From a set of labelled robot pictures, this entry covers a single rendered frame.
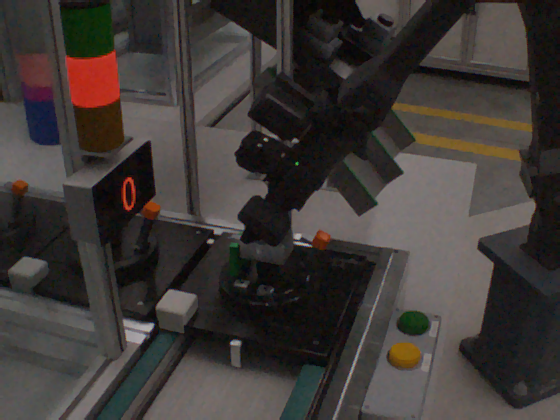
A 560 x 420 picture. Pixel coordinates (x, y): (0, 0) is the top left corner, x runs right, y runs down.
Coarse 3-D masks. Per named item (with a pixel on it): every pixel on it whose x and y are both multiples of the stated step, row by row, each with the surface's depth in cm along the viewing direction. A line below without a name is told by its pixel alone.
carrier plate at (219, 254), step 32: (224, 256) 105; (320, 256) 105; (352, 256) 105; (192, 288) 97; (320, 288) 97; (352, 288) 97; (192, 320) 91; (224, 320) 91; (256, 320) 91; (288, 320) 91; (320, 320) 91; (288, 352) 87; (320, 352) 85
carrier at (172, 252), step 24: (120, 240) 103; (168, 240) 108; (192, 240) 108; (120, 264) 99; (144, 264) 101; (168, 264) 103; (192, 264) 105; (120, 288) 97; (144, 288) 97; (168, 288) 98; (144, 312) 92
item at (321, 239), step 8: (304, 232) 92; (320, 232) 91; (304, 240) 91; (312, 240) 91; (320, 240) 90; (328, 240) 90; (312, 248) 92; (320, 248) 91; (312, 256) 92; (304, 264) 93; (312, 264) 93; (304, 272) 94
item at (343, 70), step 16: (224, 0) 105; (240, 0) 103; (256, 0) 102; (272, 0) 101; (304, 0) 112; (320, 0) 111; (224, 16) 106; (240, 16) 105; (256, 16) 103; (272, 16) 102; (304, 16) 113; (256, 32) 105; (272, 32) 103; (304, 48) 102; (352, 48) 112; (304, 64) 103; (320, 64) 102; (336, 64) 108; (352, 64) 110; (336, 80) 102
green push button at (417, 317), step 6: (408, 312) 92; (414, 312) 92; (420, 312) 92; (402, 318) 91; (408, 318) 91; (414, 318) 91; (420, 318) 91; (426, 318) 91; (402, 324) 90; (408, 324) 90; (414, 324) 90; (420, 324) 90; (426, 324) 90; (408, 330) 90; (414, 330) 89; (420, 330) 90
